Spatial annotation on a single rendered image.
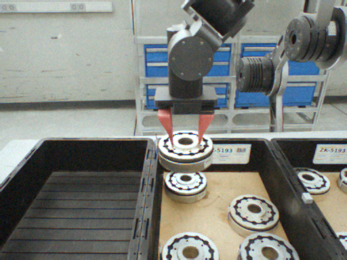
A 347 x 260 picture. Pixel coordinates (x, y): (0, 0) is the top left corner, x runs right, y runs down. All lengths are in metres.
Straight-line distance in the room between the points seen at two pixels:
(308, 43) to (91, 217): 0.80
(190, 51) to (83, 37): 2.96
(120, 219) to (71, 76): 2.89
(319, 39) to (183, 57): 0.69
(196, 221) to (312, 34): 0.66
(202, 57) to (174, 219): 0.39
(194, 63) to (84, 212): 0.45
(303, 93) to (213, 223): 2.26
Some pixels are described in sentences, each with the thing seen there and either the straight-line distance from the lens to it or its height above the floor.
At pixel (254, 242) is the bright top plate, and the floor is 0.86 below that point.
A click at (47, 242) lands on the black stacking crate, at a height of 0.83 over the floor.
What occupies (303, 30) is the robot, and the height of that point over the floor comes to 1.17.
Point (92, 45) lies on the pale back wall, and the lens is 3.29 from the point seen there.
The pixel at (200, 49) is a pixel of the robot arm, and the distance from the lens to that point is 0.36.
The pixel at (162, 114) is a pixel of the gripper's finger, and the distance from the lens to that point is 0.46.
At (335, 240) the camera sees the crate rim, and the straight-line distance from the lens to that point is 0.53.
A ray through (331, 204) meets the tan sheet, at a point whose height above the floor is 0.83.
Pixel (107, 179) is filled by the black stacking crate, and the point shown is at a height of 0.83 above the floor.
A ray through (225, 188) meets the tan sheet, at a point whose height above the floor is 0.83.
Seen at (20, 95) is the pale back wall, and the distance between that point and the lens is 3.72.
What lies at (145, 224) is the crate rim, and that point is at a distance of 0.49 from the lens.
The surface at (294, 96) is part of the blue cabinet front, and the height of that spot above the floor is 0.41.
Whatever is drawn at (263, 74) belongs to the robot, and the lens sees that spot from 1.45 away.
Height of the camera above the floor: 1.28
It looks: 28 degrees down
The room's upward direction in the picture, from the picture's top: straight up
